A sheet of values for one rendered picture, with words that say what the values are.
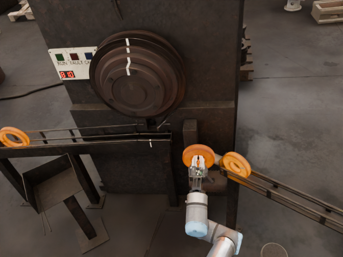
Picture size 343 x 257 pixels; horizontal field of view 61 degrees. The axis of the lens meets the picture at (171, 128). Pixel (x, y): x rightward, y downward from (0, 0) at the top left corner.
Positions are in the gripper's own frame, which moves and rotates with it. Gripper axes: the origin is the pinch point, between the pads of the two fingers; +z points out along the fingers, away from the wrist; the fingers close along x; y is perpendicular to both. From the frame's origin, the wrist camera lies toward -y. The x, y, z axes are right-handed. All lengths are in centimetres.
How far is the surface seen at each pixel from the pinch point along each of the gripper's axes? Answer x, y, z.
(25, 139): 110, -23, 19
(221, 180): -11.7, -33.2, -0.7
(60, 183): 80, -24, -8
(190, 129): 5.4, -10.6, 19.9
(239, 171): -20.5, -15.1, -2.0
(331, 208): -58, -7, -21
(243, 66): -40, -118, 160
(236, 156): -18.3, -6.7, 2.4
